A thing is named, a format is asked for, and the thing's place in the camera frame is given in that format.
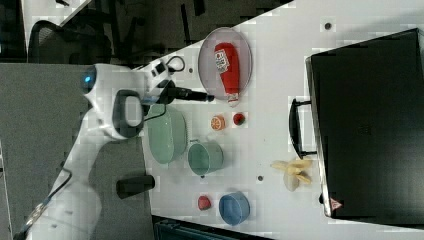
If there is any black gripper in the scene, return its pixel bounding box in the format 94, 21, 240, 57
157, 80, 215, 104

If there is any red plush ketchup bottle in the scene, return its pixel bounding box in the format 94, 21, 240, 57
214, 42, 240, 107

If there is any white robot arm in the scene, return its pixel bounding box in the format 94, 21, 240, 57
13, 59, 214, 240

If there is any grey round plate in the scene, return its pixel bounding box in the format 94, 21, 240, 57
198, 27, 252, 101

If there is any green oval colander basket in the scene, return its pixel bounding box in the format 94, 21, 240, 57
146, 104, 188, 164

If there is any orange slice toy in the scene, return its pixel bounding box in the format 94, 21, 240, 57
210, 115, 226, 131

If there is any small red tomato toy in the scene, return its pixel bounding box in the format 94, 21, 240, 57
233, 113, 246, 126

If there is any green cup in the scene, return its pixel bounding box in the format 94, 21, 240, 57
187, 140, 224, 176

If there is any red strawberry toy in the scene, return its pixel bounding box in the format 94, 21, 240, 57
198, 196, 211, 211

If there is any blue cup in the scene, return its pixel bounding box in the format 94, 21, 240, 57
219, 191, 250, 226

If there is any peeled banana toy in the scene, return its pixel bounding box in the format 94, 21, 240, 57
271, 159, 312, 192

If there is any dark teal bin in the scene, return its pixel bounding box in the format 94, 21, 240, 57
154, 220, 237, 240

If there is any black office chair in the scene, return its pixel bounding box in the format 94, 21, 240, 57
27, 20, 112, 65

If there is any black toaster oven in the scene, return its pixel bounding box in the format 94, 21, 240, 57
305, 28, 424, 229

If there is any black cylinder post lower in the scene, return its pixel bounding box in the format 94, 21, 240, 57
116, 175, 156, 199

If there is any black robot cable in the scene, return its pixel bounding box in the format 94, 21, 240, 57
13, 55, 187, 240

